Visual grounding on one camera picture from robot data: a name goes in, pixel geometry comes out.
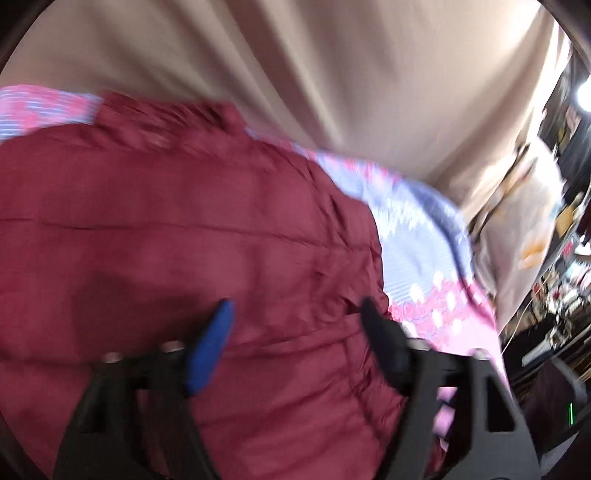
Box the cluttered dark shelf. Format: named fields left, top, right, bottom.
left=501, top=46, right=591, bottom=370

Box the maroon quilted jacket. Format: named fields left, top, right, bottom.
left=0, top=92, right=455, bottom=480

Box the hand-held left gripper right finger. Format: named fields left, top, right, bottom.
left=360, top=298, right=541, bottom=480

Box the beige cloth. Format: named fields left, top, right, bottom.
left=0, top=0, right=573, bottom=222

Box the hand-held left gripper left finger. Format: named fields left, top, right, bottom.
left=53, top=299, right=236, bottom=480

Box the grey printed cloth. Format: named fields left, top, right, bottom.
left=468, top=138, right=568, bottom=333

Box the pink and blue floral blanket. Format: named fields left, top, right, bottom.
left=0, top=85, right=513, bottom=467

